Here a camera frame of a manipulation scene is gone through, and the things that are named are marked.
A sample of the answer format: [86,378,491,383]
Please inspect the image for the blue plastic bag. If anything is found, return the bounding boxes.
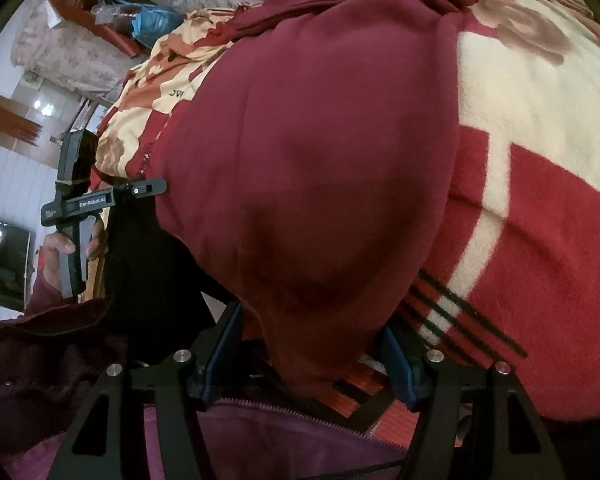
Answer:
[129,2,187,45]

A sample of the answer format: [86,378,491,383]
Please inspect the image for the red wooden furniture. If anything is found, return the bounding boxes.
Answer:
[0,84,44,147]

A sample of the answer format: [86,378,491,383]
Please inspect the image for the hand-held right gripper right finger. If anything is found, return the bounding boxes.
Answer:
[380,327,566,480]

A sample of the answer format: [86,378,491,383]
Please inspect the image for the purple zipped jacket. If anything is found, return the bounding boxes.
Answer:
[2,394,408,480]

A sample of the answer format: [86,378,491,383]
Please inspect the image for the maroon sweater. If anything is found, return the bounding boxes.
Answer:
[145,0,510,402]

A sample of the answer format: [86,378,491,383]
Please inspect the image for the clear plastic wrapper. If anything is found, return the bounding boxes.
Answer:
[90,0,142,37]

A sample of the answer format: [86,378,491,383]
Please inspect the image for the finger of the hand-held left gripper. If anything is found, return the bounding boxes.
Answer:
[115,177,169,199]

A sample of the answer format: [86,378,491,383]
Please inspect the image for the printed fleece blanket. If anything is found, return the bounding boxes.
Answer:
[95,0,600,423]

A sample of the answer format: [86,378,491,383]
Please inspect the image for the floral bed sheet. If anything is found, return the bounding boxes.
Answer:
[11,0,341,107]

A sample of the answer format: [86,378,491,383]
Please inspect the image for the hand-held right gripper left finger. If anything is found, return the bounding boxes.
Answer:
[50,302,246,480]

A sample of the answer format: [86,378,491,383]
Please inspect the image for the person's left hand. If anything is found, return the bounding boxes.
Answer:
[42,219,107,293]

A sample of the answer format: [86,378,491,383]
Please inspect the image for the black screen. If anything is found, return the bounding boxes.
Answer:
[0,218,34,309]

